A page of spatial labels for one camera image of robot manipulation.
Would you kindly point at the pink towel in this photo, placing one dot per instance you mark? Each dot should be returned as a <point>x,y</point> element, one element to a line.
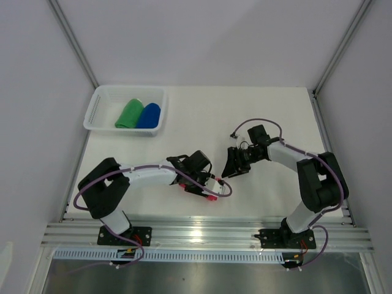
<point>211,199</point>

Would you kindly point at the white plastic basket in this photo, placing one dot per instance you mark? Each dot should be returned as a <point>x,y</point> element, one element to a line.
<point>108,105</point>

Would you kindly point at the green towel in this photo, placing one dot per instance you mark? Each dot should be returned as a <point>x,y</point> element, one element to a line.
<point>130,115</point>

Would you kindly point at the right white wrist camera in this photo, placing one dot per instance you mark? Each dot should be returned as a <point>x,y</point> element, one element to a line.
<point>238,141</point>

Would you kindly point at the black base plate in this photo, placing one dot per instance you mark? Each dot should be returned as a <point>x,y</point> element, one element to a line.
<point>285,239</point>
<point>140,235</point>

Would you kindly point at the blue towel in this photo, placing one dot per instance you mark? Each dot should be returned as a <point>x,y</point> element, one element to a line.
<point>149,117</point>

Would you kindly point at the white slotted cable duct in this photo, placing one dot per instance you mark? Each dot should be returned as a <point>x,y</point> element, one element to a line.
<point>160,255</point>

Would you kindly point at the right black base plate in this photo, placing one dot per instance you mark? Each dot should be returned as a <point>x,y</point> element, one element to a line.
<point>285,239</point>

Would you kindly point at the aluminium front rail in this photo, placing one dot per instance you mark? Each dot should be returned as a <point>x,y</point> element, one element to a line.
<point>207,233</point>

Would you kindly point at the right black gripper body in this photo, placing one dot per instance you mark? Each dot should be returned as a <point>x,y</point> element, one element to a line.
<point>246,157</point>

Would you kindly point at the aluminium corner post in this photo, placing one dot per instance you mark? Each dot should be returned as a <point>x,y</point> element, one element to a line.
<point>73,42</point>
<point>343,45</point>

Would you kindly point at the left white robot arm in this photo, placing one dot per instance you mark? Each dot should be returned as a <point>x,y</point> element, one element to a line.
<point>103,188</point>

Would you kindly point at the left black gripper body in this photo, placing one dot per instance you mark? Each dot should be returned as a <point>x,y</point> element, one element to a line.
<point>193,188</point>

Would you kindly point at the right aluminium corner post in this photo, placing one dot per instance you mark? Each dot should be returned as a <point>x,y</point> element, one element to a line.
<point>343,45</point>

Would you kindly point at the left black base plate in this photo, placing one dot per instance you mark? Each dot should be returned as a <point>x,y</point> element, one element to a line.
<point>140,235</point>

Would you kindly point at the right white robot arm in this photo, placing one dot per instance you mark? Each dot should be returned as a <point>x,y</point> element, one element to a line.
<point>322,185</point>

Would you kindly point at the left aluminium corner post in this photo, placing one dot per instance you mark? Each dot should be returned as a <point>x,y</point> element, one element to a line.
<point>73,42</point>

